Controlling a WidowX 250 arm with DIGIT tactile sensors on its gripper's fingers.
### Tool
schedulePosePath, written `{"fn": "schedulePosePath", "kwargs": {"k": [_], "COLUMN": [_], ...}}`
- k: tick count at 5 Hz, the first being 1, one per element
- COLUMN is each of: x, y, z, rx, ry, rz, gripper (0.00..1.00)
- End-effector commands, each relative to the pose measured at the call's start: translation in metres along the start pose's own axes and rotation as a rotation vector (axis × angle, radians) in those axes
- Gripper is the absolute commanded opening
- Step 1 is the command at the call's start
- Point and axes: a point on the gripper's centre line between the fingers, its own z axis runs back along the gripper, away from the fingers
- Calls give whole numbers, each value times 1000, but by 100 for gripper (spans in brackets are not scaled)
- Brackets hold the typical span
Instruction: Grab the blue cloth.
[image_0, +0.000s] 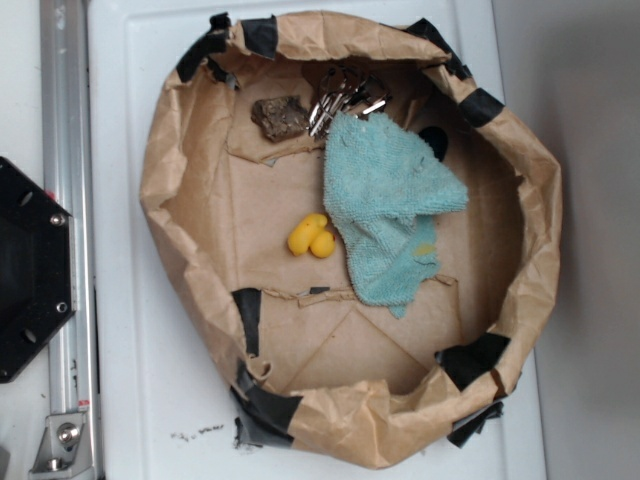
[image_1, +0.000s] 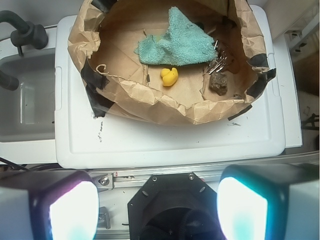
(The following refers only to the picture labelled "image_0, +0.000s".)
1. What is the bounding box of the light blue terry cloth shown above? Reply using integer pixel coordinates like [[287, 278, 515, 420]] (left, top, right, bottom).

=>
[[323, 113, 468, 318]]

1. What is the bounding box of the black round object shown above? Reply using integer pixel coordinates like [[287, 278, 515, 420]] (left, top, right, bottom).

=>
[[419, 126, 449, 162]]

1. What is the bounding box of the yellow rubber duck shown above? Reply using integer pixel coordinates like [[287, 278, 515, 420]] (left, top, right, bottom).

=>
[[287, 213, 336, 259]]

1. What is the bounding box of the metal corner bracket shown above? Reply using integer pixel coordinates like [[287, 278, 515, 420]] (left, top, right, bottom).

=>
[[28, 412, 96, 479]]

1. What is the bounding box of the aluminium extrusion rail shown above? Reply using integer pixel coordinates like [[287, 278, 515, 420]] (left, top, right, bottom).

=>
[[38, 0, 104, 480]]

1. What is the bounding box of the brown rough rock chunk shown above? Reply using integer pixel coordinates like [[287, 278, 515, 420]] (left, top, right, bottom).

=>
[[251, 96, 309, 143]]

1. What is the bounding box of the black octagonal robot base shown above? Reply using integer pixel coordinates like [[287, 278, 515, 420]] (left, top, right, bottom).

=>
[[0, 157, 74, 384]]

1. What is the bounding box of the brown paper bag bin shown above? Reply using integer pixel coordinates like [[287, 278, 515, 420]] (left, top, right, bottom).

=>
[[140, 11, 562, 469]]

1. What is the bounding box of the white plastic tray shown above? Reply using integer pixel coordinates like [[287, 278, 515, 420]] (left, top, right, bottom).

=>
[[88, 1, 546, 479]]

